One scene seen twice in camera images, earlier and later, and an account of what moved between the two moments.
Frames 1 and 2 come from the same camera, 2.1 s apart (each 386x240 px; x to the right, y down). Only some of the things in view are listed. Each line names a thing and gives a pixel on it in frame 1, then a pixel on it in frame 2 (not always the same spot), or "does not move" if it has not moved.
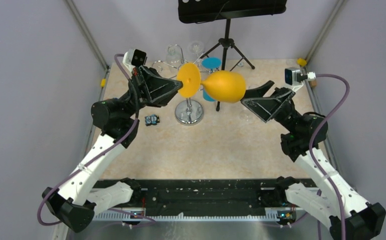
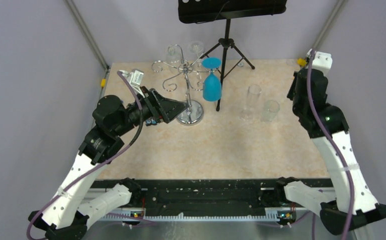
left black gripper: x=157 y=91 to x=166 y=110
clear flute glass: x=246 y=115 does not move
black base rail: x=198 y=200 does not move
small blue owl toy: x=152 y=120 does not move
